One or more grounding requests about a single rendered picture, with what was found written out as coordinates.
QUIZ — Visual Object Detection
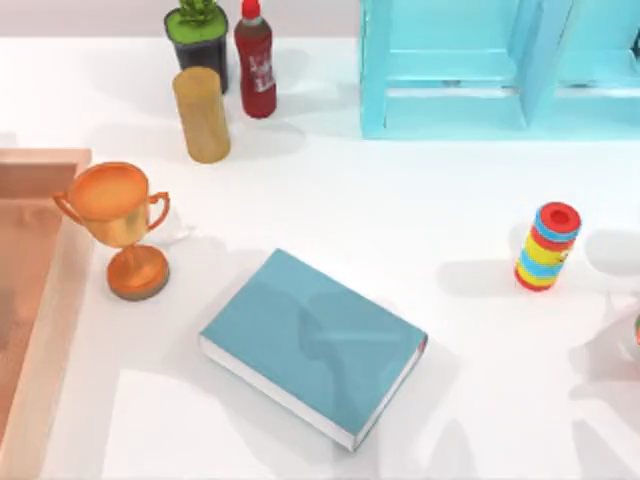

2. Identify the teal hardcover book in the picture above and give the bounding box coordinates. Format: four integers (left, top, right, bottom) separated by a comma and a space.
198, 248, 429, 452

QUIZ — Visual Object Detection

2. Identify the yellow cylindrical cup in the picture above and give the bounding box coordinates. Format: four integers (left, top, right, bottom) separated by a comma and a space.
171, 66, 232, 165

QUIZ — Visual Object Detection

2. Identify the red bottle with red cap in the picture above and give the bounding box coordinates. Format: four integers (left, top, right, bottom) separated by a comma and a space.
233, 0, 278, 120

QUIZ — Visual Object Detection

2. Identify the orange trophy cup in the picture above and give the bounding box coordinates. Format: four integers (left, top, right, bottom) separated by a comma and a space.
52, 161, 171, 302

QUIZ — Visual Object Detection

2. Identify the stack of coloured rings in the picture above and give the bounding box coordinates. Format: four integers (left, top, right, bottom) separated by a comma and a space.
514, 201, 583, 291

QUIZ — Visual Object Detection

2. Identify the light blue rack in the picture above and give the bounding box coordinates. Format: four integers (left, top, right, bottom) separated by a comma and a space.
358, 0, 640, 141

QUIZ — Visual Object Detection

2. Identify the black pot with green plant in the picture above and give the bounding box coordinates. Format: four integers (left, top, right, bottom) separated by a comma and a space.
163, 0, 231, 95

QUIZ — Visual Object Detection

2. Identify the salmon shallow box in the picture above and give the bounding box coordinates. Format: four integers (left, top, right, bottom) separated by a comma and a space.
0, 148, 95, 480

